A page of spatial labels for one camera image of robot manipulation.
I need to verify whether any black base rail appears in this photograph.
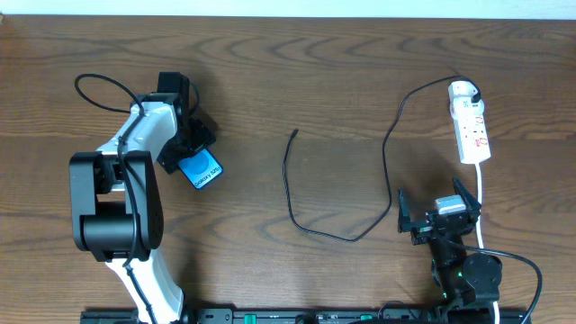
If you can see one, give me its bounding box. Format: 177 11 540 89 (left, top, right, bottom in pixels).
78 305 525 324

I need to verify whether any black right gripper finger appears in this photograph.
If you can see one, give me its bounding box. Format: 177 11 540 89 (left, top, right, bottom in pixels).
453 177 482 212
398 188 411 233

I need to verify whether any black charging cable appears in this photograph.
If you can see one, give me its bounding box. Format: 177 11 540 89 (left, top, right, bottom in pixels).
282 75 482 243

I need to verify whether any blue Galaxy smartphone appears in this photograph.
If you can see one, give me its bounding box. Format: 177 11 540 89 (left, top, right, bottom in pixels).
178 148 223 190

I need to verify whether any white power strip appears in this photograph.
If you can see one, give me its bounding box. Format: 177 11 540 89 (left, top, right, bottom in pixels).
448 81 491 165

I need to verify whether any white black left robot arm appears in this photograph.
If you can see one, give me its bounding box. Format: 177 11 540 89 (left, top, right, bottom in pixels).
69 72 223 323

